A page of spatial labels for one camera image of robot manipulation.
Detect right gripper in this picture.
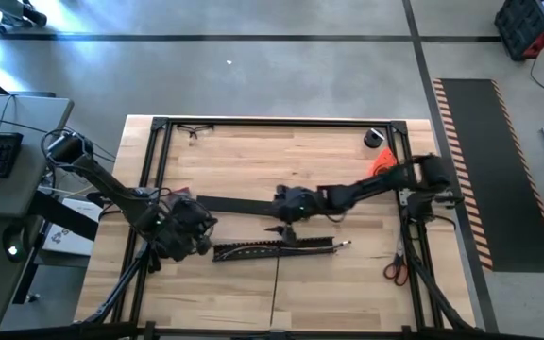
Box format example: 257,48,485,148
264,184,324,246

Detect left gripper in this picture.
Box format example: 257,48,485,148
157,197,219,262

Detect black duct cover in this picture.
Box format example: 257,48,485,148
195,195,282,219

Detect black slotted cable duct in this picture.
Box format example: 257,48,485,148
212,235,338,264

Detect long black zip tie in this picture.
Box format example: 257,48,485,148
270,254,281,328

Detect clear safety glasses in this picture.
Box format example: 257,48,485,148
176,123,215,141

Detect black round cup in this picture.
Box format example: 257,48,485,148
363,127,386,149

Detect white cardboard box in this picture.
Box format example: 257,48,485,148
40,197,103,259

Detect black computer mouse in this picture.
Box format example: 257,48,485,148
2,226,35,264

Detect grey desk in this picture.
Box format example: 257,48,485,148
0,92,101,334

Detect black hazard-striped floor mat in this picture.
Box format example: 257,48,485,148
432,77,544,274

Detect grey metal stand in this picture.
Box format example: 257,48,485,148
0,0,49,35

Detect black and red tool case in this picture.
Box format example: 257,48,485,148
493,0,544,61

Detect black aluminium table frame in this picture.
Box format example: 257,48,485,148
71,115,479,340

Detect red-handled scissors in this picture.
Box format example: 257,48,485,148
382,240,410,288

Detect black desk cable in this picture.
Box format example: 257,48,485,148
0,112,115,162

